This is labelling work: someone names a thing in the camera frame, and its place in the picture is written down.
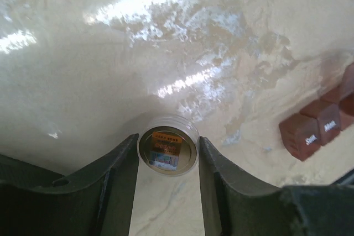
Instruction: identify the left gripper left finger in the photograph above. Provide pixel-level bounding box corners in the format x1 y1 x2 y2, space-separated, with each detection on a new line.
1 134 139 235

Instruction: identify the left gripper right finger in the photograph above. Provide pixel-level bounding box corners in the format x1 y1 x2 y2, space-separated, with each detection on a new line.
199 137 353 235

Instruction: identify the clear gold bottle lid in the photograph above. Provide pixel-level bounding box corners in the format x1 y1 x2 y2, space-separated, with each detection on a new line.
137 114 200 177

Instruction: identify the red weekly pill organizer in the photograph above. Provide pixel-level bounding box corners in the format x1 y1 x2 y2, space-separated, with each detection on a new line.
279 64 353 161

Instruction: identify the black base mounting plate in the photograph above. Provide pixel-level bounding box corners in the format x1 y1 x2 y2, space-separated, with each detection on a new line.
332 169 354 186

